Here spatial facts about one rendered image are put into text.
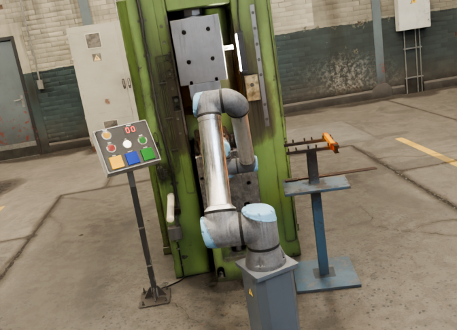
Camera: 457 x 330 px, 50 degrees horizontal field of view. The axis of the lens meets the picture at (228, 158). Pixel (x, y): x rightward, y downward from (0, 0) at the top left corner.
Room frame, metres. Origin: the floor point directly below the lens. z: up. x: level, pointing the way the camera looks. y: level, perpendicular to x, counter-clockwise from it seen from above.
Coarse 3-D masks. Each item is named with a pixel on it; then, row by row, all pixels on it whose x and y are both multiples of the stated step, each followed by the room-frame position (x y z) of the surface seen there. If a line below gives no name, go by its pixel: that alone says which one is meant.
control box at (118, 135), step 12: (144, 120) 3.04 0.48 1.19; (96, 132) 2.89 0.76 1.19; (108, 132) 2.92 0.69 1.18; (120, 132) 2.94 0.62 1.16; (132, 132) 2.97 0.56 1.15; (144, 132) 3.00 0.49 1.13; (96, 144) 2.88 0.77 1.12; (108, 144) 2.87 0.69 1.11; (120, 144) 2.90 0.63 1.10; (132, 144) 2.92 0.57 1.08; (144, 144) 2.95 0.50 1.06; (108, 156) 2.83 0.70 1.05; (156, 156) 2.93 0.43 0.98; (108, 168) 2.79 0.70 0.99; (120, 168) 2.81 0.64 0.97; (132, 168) 2.86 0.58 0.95
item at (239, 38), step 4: (236, 32) 3.22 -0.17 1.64; (240, 32) 3.22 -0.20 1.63; (236, 36) 3.23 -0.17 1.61; (240, 36) 3.23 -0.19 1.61; (240, 40) 3.23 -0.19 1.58; (240, 44) 3.23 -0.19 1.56; (240, 48) 3.23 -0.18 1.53; (244, 48) 3.23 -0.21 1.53; (240, 52) 3.22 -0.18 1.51; (244, 52) 3.23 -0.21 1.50; (240, 56) 3.22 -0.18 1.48; (244, 56) 3.23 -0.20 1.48; (240, 60) 3.23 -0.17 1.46; (244, 60) 3.23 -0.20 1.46; (240, 64) 3.23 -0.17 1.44; (244, 64) 3.23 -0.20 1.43; (240, 68) 3.25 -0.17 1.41; (244, 68) 3.23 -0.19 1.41; (244, 72) 3.22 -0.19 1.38
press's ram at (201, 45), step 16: (208, 16) 3.11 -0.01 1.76; (176, 32) 3.10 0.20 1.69; (192, 32) 3.10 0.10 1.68; (208, 32) 3.11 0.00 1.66; (176, 48) 3.09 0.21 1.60; (192, 48) 3.10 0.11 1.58; (208, 48) 3.11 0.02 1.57; (224, 48) 3.30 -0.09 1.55; (192, 64) 3.10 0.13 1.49; (208, 64) 3.11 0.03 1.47; (224, 64) 3.11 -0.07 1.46; (192, 80) 3.10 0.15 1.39; (208, 80) 3.11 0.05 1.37
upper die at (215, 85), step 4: (216, 80) 3.12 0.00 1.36; (192, 84) 3.10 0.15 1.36; (196, 84) 3.10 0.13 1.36; (200, 84) 3.10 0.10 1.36; (204, 84) 3.10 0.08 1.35; (208, 84) 3.10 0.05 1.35; (212, 84) 3.11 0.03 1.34; (216, 84) 3.11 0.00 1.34; (188, 88) 3.51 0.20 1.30; (192, 88) 3.10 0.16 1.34; (196, 88) 3.10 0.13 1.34; (200, 88) 3.10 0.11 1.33; (204, 88) 3.10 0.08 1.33; (208, 88) 3.10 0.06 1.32; (212, 88) 3.11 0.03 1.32; (216, 88) 3.11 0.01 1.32; (220, 88) 3.11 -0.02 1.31; (192, 92) 3.10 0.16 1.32; (196, 92) 3.10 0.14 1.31; (192, 96) 3.10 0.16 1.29
